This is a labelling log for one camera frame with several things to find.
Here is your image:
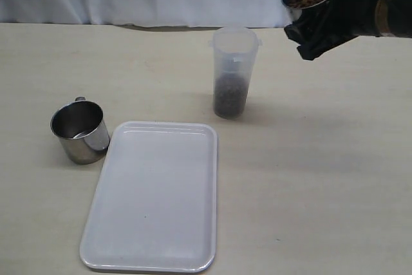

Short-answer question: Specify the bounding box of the translucent plastic tall container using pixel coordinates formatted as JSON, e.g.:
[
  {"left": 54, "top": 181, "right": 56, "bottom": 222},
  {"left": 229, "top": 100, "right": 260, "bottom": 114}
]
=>
[{"left": 209, "top": 26, "right": 261, "bottom": 119}]

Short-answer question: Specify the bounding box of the white rectangular tray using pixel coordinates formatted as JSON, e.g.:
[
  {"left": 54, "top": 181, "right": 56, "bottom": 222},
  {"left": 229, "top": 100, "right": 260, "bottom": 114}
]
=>
[{"left": 79, "top": 121, "right": 218, "bottom": 273}]

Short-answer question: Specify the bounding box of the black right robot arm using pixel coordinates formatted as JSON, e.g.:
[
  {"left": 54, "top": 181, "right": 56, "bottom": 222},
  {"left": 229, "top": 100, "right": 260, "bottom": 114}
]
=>
[{"left": 281, "top": 0, "right": 411, "bottom": 61}]

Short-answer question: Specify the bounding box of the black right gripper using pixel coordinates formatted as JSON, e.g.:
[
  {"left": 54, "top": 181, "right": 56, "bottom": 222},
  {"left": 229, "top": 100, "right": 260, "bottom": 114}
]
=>
[{"left": 283, "top": 0, "right": 402, "bottom": 62}]

